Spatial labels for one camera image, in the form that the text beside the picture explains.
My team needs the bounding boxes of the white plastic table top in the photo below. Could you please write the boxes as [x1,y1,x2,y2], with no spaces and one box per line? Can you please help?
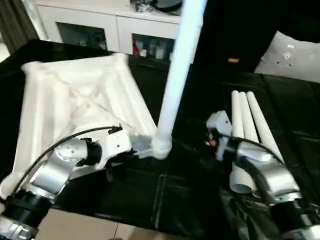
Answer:
[0,52,174,202]

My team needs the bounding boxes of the white plastic table leg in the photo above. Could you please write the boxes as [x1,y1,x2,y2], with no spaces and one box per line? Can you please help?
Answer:
[151,0,209,161]
[238,91,265,199]
[229,90,257,195]
[246,91,286,163]

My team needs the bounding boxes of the black work mat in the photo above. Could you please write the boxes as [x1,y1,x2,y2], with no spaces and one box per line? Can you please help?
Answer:
[0,39,320,240]

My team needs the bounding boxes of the white glass-door cabinet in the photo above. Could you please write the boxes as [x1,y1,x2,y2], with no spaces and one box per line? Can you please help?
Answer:
[35,0,204,64]

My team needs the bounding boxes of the dark bag on cabinet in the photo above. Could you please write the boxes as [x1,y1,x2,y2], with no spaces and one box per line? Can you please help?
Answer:
[154,0,186,15]

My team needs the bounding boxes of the small clutter pile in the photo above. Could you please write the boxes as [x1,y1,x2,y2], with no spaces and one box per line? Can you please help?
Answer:
[130,0,156,12]

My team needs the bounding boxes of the grey curtain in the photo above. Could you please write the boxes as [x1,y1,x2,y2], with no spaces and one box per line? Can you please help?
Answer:
[0,0,40,49]

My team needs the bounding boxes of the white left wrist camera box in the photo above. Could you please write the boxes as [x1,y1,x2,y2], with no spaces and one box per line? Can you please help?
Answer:
[96,126,134,170]

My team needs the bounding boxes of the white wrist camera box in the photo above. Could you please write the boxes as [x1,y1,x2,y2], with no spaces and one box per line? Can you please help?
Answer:
[96,126,134,170]
[206,110,234,151]

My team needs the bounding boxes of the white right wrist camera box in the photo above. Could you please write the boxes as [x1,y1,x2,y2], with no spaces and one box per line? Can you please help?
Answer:
[206,110,234,151]

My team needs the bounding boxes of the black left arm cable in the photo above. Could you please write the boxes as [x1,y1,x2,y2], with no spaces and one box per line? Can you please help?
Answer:
[14,125,124,197]

